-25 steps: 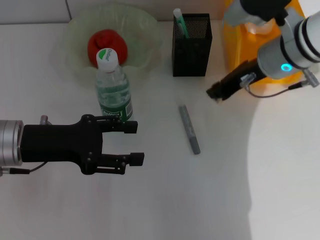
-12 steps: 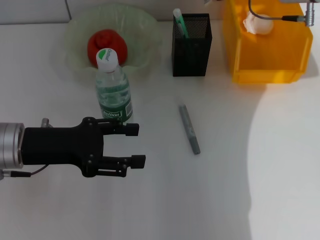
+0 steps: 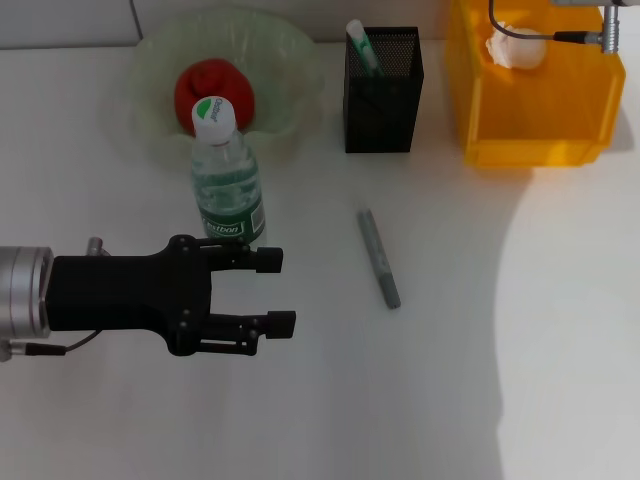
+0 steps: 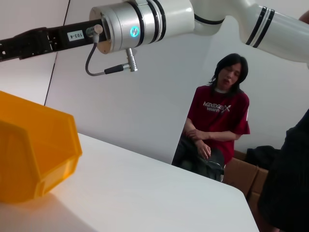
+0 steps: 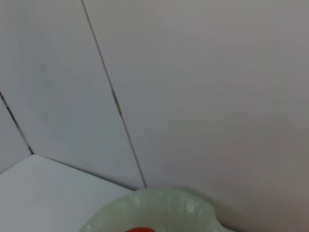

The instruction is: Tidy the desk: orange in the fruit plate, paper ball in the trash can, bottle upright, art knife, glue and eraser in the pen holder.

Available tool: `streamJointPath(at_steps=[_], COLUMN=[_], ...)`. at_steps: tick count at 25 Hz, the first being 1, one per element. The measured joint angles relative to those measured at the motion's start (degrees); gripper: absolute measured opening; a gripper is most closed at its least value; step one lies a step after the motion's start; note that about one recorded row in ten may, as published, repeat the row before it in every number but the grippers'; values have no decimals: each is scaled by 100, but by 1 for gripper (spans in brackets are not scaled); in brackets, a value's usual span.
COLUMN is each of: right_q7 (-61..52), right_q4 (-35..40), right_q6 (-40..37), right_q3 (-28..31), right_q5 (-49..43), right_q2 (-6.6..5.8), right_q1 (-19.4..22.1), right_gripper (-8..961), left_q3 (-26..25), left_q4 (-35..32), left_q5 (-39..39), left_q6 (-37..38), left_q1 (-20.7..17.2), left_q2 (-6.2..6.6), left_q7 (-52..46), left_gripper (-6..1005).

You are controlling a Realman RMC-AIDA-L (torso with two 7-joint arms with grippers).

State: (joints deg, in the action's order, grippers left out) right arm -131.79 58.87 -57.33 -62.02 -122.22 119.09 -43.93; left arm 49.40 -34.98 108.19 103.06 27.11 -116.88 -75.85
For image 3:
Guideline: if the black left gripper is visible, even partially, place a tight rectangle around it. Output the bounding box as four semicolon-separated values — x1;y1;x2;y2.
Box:
47;234;285;357

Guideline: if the clear green-label water bottle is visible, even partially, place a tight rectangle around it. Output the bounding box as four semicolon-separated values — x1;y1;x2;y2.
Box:
189;96;267;250

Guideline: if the grey marker pen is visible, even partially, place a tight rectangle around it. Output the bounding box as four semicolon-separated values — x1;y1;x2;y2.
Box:
356;208;402;310

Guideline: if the orange fruit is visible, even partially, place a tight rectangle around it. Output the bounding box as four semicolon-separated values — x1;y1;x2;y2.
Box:
173;58;256;139

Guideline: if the green utility knife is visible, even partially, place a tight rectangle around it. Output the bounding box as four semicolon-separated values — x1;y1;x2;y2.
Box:
345;18;387;79

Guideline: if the white paper ball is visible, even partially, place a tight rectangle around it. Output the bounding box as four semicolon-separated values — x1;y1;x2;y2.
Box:
485;22;547;70

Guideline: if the green glass fruit bowl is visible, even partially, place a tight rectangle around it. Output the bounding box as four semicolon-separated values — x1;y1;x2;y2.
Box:
124;7;326;167

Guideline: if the black mesh pen holder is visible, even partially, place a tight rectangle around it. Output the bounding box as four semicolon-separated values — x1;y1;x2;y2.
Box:
343;27;425;155

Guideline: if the yellow plastic bin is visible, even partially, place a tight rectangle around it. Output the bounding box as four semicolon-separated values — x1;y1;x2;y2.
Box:
444;0;627;169

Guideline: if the left wrist cable with plug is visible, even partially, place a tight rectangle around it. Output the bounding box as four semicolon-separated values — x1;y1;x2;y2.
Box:
0;328;104;363

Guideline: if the wrist cable with plug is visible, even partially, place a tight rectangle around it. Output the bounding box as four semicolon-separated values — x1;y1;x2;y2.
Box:
0;328;104;363
488;0;623;55

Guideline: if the right wrist cable with plug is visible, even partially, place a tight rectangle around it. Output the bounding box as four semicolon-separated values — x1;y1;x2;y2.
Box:
488;0;623;55

